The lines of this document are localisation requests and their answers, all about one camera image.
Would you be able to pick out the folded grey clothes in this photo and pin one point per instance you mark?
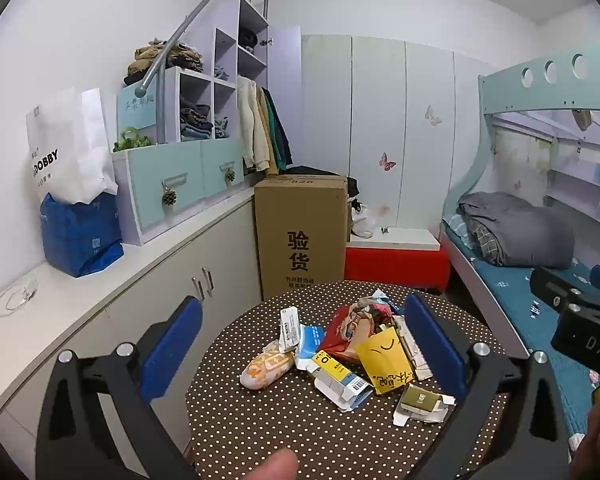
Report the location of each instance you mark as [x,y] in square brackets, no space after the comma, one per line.
[221,74]

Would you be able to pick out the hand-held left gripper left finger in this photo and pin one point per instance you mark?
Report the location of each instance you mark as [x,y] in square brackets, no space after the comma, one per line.
[172,345]

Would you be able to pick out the pile of khaki clothes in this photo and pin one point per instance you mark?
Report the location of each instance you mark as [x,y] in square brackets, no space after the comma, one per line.
[145,57]

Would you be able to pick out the yellow paper bag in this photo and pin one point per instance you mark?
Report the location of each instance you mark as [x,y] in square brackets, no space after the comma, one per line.
[380,355]

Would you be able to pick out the hanging dark green jackets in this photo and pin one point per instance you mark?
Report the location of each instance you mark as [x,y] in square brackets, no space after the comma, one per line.
[280,135]

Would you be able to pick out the folded dark jeans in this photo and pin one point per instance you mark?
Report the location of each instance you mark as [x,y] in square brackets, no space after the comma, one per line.
[195,117]

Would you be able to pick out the yellow white carton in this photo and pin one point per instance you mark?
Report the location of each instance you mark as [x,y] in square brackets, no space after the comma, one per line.
[337,375]

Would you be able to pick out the person's left hand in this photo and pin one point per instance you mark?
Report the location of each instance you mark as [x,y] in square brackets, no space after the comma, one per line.
[272,466]

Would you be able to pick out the small white labelled box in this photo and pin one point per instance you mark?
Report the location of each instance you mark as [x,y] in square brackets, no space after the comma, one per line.
[290,330]

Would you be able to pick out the hanging beige jacket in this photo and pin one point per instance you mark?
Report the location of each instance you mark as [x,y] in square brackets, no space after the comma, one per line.
[252,125]

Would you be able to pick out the pale butterfly sticker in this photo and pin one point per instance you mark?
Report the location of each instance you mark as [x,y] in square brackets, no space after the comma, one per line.
[432,116]

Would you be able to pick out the white wardrobe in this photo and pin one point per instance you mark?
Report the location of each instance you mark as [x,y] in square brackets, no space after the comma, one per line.
[380,110]

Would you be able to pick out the green plant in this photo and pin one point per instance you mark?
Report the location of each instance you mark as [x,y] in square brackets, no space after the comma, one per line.
[130,142]

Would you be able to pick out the red storage box white lid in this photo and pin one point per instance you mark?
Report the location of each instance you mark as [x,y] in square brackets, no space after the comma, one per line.
[397,265]

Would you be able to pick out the white low cabinet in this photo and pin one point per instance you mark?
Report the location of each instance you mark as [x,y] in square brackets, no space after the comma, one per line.
[130,270]

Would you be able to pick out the olive green carton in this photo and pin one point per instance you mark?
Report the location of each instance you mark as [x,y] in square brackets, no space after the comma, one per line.
[420,400]

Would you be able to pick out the grey metal handrail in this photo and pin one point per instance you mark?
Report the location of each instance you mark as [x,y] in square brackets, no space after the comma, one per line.
[152,70]

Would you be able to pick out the white fluffy cloth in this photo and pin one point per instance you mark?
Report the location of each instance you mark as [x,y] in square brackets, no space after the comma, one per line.
[576,442]

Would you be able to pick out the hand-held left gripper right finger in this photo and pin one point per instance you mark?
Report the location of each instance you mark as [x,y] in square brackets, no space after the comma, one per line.
[435,347]

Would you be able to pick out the clear glasses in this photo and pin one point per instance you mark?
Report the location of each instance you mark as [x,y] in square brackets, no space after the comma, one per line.
[30,287]

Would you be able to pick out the light blue board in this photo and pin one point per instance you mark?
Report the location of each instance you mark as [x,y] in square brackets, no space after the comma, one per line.
[137,110]

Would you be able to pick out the folded black clothes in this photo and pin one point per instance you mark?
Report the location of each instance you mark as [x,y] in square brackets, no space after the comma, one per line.
[249,39]

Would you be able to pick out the grey quilt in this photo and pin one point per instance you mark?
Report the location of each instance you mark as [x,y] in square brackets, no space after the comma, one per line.
[520,230]

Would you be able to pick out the colourful wrapper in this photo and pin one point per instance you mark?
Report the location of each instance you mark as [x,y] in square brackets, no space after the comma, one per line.
[375,310]

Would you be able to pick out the pink butterfly sticker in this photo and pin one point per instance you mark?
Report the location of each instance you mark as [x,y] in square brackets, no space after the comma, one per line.
[386,161]

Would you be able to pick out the blue white carton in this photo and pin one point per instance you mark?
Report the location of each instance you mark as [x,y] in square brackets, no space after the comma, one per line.
[310,342]

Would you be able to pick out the large cardboard box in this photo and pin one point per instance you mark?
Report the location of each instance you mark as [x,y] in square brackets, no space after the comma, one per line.
[300,225]

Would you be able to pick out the brown polka dot tablecloth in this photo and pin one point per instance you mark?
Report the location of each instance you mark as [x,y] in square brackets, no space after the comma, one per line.
[280,435]

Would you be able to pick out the white brown carton strip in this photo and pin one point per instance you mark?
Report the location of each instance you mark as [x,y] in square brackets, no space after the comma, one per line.
[412,350]

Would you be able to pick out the black cloth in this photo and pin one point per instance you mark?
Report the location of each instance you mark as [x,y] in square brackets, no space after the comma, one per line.
[305,170]

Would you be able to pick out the blue plastic package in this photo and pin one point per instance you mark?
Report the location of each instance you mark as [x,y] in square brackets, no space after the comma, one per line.
[75,235]

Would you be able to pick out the light blue staircase cabinet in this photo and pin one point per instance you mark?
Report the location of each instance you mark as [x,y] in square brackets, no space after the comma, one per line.
[180,180]

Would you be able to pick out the orange white snack wrapper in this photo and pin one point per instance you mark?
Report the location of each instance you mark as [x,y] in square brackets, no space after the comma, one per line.
[265,370]

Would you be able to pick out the hanging brown cloth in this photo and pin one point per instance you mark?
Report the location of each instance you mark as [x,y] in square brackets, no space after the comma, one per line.
[582,119]

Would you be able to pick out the light blue bunk bed frame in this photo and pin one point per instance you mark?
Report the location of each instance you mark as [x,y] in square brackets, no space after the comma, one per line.
[505,85]

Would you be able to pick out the white paper bag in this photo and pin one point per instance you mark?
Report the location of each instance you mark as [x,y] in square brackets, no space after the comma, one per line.
[65,150]

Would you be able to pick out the teal printed bedsheet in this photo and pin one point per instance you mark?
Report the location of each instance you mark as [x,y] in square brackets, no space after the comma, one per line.
[510,285]

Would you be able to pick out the white plastic bag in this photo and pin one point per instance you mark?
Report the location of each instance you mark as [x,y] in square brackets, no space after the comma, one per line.
[362,220]

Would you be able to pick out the folded blue clothes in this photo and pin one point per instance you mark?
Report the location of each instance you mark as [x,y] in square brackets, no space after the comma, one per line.
[221,127]

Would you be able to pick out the red paper bag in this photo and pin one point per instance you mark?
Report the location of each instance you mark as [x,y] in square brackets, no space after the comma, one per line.
[337,332]

